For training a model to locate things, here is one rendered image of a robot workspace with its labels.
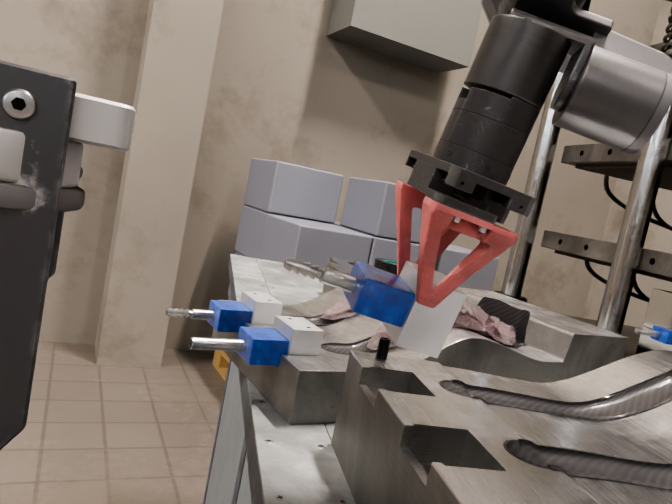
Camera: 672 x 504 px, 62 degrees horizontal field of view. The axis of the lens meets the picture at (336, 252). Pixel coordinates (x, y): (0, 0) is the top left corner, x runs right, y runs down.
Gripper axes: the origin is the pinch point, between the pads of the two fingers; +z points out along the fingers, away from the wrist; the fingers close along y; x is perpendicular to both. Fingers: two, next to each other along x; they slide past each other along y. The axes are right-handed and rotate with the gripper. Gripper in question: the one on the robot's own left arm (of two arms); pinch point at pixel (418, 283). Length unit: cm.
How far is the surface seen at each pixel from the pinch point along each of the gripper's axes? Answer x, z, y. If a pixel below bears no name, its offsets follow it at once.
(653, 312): -78, 2, 60
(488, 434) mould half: -5.0, 6.1, -8.9
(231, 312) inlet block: 10.0, 15.6, 22.9
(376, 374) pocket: -0.8, 9.0, 2.0
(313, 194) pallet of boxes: -30, 25, 226
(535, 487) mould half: -4.6, 5.3, -15.3
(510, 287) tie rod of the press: -74, 16, 108
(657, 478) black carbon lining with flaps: -17.5, 5.1, -10.4
